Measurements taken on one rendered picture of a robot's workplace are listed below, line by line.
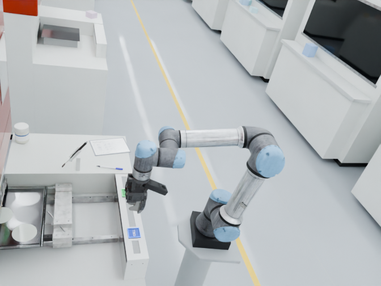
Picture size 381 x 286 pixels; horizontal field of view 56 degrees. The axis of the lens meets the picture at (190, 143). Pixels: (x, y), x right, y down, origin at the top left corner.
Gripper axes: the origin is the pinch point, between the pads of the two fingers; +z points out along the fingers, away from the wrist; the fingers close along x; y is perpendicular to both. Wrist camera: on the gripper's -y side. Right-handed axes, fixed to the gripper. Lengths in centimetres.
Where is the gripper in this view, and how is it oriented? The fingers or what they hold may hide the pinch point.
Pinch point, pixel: (139, 210)
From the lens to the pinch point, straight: 158.7
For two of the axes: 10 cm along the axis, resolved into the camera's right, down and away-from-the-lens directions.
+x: 2.5, 5.9, -7.7
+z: -2.1, 8.1, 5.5
